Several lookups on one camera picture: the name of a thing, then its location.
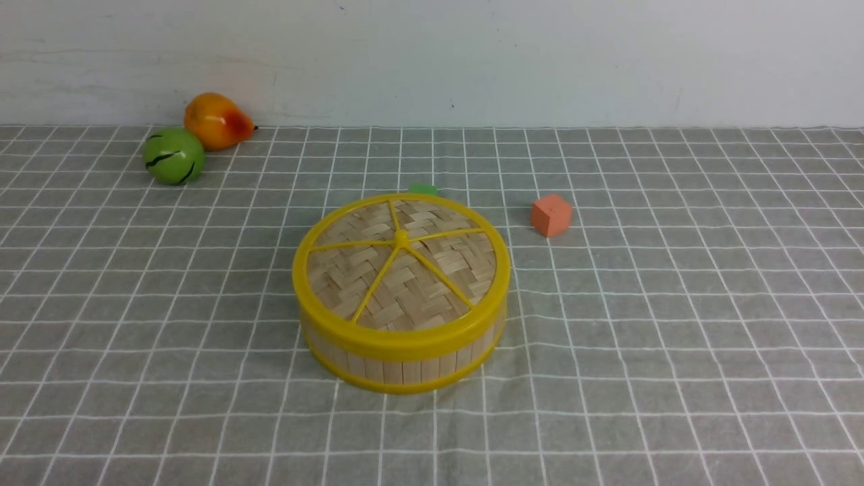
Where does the orange toy pear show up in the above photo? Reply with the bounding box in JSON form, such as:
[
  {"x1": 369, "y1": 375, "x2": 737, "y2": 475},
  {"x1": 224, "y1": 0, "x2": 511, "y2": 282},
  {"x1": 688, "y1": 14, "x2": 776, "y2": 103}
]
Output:
[{"x1": 183, "y1": 92, "x2": 259, "y2": 152}]

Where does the orange cube block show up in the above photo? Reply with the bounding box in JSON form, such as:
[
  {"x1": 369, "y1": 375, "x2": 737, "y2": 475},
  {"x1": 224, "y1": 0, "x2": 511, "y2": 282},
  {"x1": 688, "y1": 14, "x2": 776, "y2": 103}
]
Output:
[{"x1": 530, "y1": 194, "x2": 574, "y2": 239}]

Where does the green toy apple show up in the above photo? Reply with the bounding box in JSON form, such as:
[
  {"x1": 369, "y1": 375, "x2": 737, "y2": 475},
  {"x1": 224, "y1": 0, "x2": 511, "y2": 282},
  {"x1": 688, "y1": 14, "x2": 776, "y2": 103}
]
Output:
[{"x1": 142, "y1": 127, "x2": 206, "y2": 186}]

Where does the yellow woven bamboo steamer lid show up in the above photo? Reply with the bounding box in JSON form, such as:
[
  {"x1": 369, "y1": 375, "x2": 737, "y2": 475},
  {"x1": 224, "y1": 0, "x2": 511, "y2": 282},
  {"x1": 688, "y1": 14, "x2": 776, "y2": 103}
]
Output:
[{"x1": 292, "y1": 192, "x2": 510, "y2": 360}]

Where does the green block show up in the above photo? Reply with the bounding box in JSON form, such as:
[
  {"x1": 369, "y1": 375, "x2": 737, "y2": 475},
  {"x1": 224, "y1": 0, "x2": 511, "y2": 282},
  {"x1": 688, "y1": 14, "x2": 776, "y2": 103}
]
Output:
[{"x1": 408, "y1": 184, "x2": 438, "y2": 196}]

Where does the yellow bamboo steamer basket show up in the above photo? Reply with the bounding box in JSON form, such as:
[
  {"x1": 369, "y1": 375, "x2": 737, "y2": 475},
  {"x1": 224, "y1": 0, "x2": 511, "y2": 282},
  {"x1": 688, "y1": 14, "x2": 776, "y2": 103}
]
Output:
[{"x1": 300, "y1": 302, "x2": 508, "y2": 394}]

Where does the grey checked tablecloth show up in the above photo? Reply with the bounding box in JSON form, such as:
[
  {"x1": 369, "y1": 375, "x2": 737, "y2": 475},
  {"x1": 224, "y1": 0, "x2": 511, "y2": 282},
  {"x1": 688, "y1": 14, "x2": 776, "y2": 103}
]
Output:
[{"x1": 1, "y1": 124, "x2": 863, "y2": 485}]

